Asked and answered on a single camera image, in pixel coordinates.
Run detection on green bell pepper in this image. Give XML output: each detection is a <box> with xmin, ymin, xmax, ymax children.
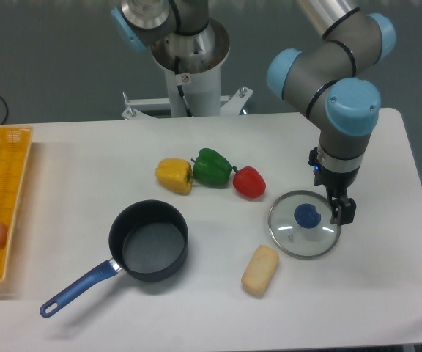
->
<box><xmin>192</xmin><ymin>147</ymin><xmax>232</xmax><ymax>187</ymax></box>

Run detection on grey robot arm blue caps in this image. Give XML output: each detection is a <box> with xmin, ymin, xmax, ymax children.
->
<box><xmin>111</xmin><ymin>1</ymin><xmax>396</xmax><ymax>225</ymax></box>

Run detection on red bell pepper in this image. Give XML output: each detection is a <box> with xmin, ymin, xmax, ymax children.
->
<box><xmin>232</xmin><ymin>166</ymin><xmax>266</xmax><ymax>199</ymax></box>

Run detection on black saucepan blue handle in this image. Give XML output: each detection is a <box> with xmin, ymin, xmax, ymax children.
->
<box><xmin>40</xmin><ymin>199</ymin><xmax>189</xmax><ymax>318</ymax></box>

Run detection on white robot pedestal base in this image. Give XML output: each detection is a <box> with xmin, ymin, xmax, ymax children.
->
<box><xmin>122</xmin><ymin>18</ymin><xmax>253</xmax><ymax>120</ymax></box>

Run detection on beige bread loaf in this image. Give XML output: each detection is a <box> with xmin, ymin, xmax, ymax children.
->
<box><xmin>241</xmin><ymin>245</ymin><xmax>279</xmax><ymax>297</ymax></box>

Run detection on yellow bell pepper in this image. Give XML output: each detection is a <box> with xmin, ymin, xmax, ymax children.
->
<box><xmin>155</xmin><ymin>158</ymin><xmax>193</xmax><ymax>195</ymax></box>

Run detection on glass pot lid blue knob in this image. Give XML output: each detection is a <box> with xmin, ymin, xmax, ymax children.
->
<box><xmin>267</xmin><ymin>190</ymin><xmax>341</xmax><ymax>260</ymax></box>

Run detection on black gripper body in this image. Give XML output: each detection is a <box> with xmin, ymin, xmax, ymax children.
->
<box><xmin>308</xmin><ymin>147</ymin><xmax>360</xmax><ymax>199</ymax></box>

